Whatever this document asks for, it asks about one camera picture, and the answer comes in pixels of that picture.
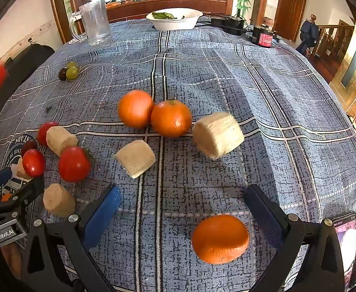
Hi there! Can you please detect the wooden partition frame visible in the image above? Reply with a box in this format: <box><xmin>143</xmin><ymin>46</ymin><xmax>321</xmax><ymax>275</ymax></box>
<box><xmin>48</xmin><ymin>0</ymin><xmax>270</xmax><ymax>45</ymax></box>

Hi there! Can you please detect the black canister red label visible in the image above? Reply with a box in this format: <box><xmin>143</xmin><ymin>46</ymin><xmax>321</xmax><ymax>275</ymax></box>
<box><xmin>253</xmin><ymin>24</ymin><xmax>277</xmax><ymax>48</ymax></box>

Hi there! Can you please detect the red tomato with stem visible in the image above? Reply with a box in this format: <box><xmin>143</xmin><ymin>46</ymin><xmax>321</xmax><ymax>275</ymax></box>
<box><xmin>58</xmin><ymin>146</ymin><xmax>92</xmax><ymax>183</ymax></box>

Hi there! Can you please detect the black leather sofa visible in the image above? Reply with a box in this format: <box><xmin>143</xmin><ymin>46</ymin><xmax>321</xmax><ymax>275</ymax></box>
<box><xmin>0</xmin><ymin>44</ymin><xmax>55</xmax><ymax>128</ymax></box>

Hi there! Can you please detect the gold framed panel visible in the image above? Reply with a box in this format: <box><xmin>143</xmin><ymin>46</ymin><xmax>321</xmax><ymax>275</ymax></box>
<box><xmin>330</xmin><ymin>12</ymin><xmax>356</xmax><ymax>119</ymax></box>

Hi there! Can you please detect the wooden door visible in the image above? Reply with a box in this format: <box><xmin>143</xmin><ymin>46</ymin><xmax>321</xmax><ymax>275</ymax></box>
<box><xmin>277</xmin><ymin>0</ymin><xmax>308</xmax><ymax>41</ymax></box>

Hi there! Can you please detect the green leafy vegetable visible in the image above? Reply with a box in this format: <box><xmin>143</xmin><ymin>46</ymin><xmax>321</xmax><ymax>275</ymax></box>
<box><xmin>151</xmin><ymin>11</ymin><xmax>186</xmax><ymax>20</ymax></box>

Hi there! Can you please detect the blue plaid tablecloth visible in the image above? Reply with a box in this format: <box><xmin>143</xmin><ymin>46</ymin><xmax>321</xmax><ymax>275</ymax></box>
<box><xmin>0</xmin><ymin>18</ymin><xmax>356</xmax><ymax>292</ymax></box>

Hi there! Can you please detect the black power adapter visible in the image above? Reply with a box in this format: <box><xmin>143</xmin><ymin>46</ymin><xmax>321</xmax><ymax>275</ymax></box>
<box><xmin>210</xmin><ymin>9</ymin><xmax>247</xmax><ymax>35</ymax></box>

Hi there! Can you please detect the orange with green stem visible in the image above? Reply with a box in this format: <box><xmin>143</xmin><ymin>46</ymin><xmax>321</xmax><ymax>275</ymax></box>
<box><xmin>150</xmin><ymin>99</ymin><xmax>193</xmax><ymax>138</ymax></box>

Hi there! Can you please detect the wooden stair railing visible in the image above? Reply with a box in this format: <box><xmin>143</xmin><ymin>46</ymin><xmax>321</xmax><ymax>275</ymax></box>
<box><xmin>310</xmin><ymin>14</ymin><xmax>356</xmax><ymax>64</ymax></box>

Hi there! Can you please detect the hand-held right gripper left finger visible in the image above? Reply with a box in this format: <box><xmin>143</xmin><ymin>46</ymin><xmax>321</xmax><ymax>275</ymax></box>
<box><xmin>21</xmin><ymin>184</ymin><xmax>122</xmax><ymax>292</ymax></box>

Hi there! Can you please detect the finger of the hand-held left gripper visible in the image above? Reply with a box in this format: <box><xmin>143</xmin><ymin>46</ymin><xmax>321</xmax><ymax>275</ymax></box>
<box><xmin>0</xmin><ymin>168</ymin><xmax>13</xmax><ymax>191</ymax></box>
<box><xmin>0</xmin><ymin>176</ymin><xmax>45</xmax><ymax>216</ymax></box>

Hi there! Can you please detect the white bowl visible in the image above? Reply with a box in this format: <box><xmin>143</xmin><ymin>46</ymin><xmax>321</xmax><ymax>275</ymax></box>
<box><xmin>146</xmin><ymin>8</ymin><xmax>203</xmax><ymax>31</ymax></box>

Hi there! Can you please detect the smartphone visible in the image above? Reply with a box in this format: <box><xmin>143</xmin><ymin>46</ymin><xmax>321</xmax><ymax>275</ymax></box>
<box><xmin>332</xmin><ymin>211</ymin><xmax>356</xmax><ymax>289</ymax></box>

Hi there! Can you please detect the small sugarcane piece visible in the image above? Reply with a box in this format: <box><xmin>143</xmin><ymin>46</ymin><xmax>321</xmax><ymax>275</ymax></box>
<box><xmin>16</xmin><ymin>157</ymin><xmax>32</xmax><ymax>180</ymax></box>

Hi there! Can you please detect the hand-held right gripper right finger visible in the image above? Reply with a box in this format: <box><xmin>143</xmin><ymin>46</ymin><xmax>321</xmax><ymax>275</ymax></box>
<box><xmin>245</xmin><ymin>184</ymin><xmax>346</xmax><ymax>292</ymax></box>

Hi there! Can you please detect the dark red date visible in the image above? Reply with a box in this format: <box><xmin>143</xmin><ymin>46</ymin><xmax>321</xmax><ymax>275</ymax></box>
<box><xmin>20</xmin><ymin>139</ymin><xmax>38</xmax><ymax>159</ymax></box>

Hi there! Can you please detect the dark blue jacket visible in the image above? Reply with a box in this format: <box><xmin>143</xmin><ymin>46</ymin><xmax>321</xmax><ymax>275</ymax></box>
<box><xmin>296</xmin><ymin>21</ymin><xmax>319</xmax><ymax>56</ymax></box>

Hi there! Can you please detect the clear glass pitcher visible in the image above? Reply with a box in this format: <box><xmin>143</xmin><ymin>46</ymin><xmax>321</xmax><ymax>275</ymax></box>
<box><xmin>69</xmin><ymin>0</ymin><xmax>113</xmax><ymax>46</ymax></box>

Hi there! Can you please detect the wooden counter cabinet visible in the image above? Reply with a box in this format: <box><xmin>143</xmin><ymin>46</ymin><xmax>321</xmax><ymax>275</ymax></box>
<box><xmin>105</xmin><ymin>0</ymin><xmax>227</xmax><ymax>23</ymax></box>

